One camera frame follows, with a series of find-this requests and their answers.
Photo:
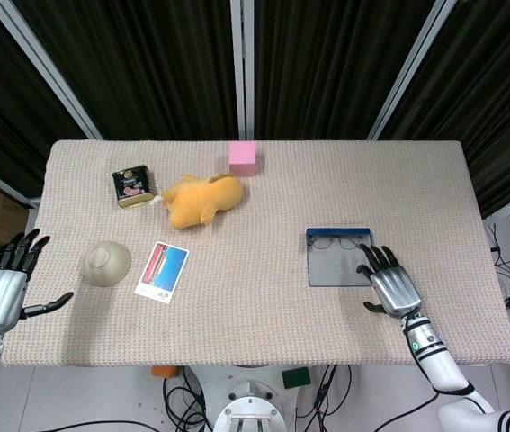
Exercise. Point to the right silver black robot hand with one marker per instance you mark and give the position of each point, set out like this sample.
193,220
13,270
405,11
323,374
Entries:
396,290

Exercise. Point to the blue rectangular box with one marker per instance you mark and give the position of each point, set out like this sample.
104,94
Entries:
333,267

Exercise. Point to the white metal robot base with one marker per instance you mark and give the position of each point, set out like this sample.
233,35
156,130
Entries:
250,405

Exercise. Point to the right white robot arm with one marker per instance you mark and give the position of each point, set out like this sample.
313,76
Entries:
439,364

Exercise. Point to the beige upturned bowl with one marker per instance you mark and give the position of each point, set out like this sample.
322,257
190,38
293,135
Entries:
107,263

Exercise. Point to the dark green block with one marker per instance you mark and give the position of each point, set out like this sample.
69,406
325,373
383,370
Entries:
296,378

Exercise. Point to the beige woven tablecloth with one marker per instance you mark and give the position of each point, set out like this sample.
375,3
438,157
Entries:
259,306

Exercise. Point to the blue red photo postcard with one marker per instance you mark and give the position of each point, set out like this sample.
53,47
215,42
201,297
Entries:
162,270

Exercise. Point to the black gold luncheon meat tin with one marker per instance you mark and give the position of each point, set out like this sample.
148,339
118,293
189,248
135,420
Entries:
132,188

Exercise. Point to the orange block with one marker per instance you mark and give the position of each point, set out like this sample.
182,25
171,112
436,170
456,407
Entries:
163,371

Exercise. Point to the black curtain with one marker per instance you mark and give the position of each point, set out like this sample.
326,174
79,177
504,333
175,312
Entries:
146,67
2,99
484,99
326,67

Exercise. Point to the pink foam cube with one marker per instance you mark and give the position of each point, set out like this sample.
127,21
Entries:
242,157

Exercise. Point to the yellow plush animal toy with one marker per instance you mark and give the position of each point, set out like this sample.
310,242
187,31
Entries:
205,198

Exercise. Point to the aluminium frame post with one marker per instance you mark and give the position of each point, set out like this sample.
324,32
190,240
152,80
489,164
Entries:
242,67
409,67
52,72

